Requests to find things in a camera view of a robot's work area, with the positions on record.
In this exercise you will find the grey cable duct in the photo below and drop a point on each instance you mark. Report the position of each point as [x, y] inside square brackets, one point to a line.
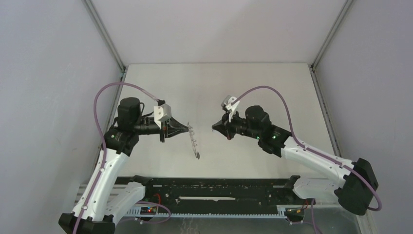
[136, 211]

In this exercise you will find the right aluminium frame post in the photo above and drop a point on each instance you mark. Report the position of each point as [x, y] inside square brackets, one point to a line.
[344, 11]

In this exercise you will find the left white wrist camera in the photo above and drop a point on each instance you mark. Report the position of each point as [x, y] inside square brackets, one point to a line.
[161, 114]

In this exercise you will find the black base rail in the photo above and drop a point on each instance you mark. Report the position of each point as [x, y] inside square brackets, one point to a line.
[235, 196]

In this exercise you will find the left aluminium frame post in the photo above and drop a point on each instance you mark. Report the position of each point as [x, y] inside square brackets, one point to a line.
[104, 33]

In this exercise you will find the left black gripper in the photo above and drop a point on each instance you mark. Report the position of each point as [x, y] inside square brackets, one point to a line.
[171, 128]

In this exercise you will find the aluminium frame post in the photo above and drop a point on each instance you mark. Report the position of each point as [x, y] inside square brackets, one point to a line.
[344, 11]
[104, 33]

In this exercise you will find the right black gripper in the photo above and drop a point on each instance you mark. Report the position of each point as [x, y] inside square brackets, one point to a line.
[224, 127]

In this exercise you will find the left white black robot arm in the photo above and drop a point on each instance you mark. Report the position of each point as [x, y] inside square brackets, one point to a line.
[95, 213]

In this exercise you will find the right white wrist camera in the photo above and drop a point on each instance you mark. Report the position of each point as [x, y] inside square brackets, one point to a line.
[229, 105]

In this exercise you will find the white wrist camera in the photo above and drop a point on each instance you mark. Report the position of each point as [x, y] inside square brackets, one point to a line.
[229, 105]
[161, 114]

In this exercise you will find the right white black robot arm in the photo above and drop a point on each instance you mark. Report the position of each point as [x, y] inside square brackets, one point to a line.
[354, 181]

